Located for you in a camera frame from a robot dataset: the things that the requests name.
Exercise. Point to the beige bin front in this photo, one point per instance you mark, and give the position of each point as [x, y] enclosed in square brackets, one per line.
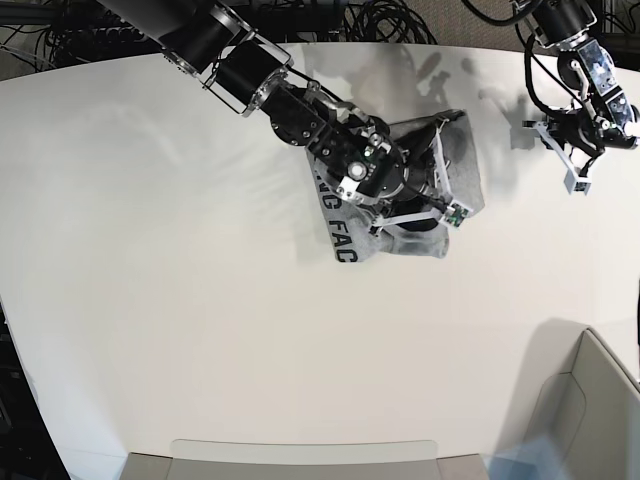
[196, 459]

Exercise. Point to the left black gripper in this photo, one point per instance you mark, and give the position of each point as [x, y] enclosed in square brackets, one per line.
[566, 128]

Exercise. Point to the grey T-shirt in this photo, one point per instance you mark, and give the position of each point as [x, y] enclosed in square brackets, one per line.
[350, 226]

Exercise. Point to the beige bin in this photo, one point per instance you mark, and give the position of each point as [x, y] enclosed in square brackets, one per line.
[196, 459]
[585, 424]

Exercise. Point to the beige bin right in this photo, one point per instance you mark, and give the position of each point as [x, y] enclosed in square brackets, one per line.
[585, 424]

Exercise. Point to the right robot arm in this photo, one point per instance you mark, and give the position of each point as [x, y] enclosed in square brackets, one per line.
[211, 42]

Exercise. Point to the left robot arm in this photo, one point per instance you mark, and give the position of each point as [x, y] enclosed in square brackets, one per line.
[601, 116]

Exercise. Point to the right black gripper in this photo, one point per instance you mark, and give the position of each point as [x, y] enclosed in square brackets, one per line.
[420, 194]

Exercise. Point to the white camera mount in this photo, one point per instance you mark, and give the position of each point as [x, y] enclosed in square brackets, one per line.
[443, 135]
[574, 181]

